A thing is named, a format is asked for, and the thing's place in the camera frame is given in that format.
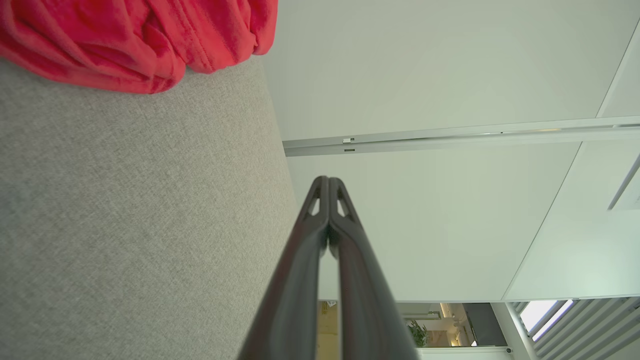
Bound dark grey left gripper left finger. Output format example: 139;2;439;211
237;175;331;360

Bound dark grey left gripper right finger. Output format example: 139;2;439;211
329;176;420;360

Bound red white sports shorts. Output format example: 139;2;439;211
0;0;279;95

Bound green potted plant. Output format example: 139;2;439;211
407;320;431;348

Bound grey fabric sofa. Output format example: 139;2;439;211
0;55;301;360

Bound grey slatted window blinds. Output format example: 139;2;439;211
510;297;640;360

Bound dark wall panel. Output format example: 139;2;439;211
462;302;508;347

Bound grey metal partition post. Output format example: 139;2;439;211
282;116;640;157

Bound grey metal corner frame bar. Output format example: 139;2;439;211
607;155;640;211

